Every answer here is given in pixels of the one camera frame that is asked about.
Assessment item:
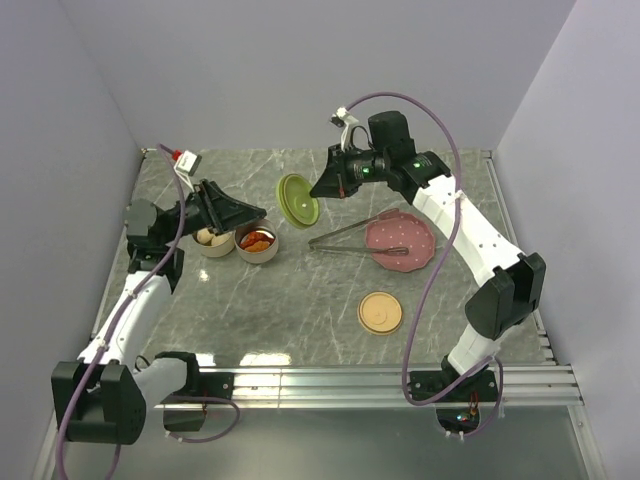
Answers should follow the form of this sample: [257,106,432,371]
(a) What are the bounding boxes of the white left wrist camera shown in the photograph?
[171,150,202,192]

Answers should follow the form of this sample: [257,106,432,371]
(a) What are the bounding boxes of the beige round lid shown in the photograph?
[357,291,403,335]

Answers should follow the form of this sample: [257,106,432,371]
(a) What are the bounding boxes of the red sausage piece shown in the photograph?
[240,230,274,248]

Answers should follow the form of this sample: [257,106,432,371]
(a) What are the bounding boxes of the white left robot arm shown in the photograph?
[51,180,267,445]

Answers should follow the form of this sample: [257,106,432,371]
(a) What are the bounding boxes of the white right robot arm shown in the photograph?
[310,107,546,405]

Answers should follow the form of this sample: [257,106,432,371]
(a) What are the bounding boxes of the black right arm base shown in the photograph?
[406,368,503,440]

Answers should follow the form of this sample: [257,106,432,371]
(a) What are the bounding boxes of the pink dotted plate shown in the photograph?
[365,209,436,273]

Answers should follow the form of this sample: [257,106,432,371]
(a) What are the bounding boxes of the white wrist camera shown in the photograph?
[330,106,370,153]
[171,150,202,192]

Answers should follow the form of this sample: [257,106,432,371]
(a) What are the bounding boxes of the green round lid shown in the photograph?
[276,174,320,229]

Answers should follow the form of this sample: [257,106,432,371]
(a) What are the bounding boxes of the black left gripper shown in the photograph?
[161,178,266,244]

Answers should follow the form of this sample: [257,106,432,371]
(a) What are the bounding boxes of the cream steel round container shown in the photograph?
[192,229,235,258]

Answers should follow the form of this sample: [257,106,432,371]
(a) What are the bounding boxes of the steamed white bun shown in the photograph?
[195,229,215,245]
[211,233,231,247]

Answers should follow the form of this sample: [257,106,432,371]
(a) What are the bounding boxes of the steel food tongs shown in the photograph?
[307,208,409,256]

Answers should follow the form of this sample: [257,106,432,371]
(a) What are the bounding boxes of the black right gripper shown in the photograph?
[311,142,390,199]

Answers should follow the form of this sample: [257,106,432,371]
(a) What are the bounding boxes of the orange fried food piece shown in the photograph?
[243,240,271,253]

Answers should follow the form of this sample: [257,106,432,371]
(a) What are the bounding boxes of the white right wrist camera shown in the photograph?
[330,106,370,153]

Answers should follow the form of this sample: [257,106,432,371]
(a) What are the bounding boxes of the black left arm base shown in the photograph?
[162,372,235,434]

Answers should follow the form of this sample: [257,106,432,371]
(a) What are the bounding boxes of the aluminium mounting rail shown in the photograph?
[29,149,609,480]

